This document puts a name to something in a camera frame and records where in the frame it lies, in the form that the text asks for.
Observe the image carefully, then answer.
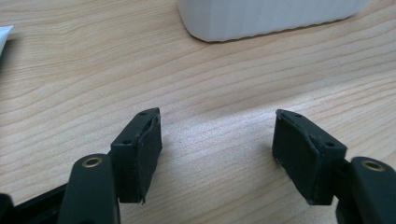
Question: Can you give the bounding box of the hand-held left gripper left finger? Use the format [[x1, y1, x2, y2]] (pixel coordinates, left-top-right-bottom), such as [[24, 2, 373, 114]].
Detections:
[[109, 106, 163, 205]]

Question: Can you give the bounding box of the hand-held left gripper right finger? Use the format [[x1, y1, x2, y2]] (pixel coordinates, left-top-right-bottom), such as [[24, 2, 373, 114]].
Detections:
[[271, 108, 348, 206]]

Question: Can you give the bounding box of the white ribbed plastic container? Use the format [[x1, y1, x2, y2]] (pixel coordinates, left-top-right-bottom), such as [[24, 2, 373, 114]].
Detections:
[[177, 0, 370, 43]]

